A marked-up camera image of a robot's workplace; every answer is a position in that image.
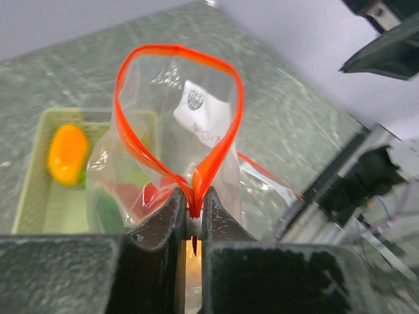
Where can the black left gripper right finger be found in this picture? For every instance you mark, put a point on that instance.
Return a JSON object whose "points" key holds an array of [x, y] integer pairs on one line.
{"points": [[218, 224]]}

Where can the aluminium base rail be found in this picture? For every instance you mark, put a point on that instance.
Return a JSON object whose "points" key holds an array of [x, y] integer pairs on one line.
{"points": [[370, 165]]}

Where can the orange toy mango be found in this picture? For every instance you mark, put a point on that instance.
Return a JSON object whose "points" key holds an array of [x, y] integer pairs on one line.
{"points": [[67, 155]]}

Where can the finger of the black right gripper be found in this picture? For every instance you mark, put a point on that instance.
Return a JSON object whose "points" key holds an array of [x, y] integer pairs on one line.
{"points": [[394, 54]]}

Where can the toy watermelon slice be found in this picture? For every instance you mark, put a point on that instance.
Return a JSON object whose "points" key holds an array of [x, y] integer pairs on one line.
{"points": [[120, 207]]}

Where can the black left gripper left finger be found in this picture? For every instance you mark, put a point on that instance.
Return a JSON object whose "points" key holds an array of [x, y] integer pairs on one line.
{"points": [[158, 260]]}

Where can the pale green plastic basket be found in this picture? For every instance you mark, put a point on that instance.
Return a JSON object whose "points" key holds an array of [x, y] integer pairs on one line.
{"points": [[48, 207]]}

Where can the clear bag orange zipper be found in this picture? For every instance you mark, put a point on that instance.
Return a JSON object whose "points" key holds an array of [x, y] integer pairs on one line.
{"points": [[177, 112]]}

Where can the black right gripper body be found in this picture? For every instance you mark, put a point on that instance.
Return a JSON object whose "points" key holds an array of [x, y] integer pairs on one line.
{"points": [[383, 15]]}

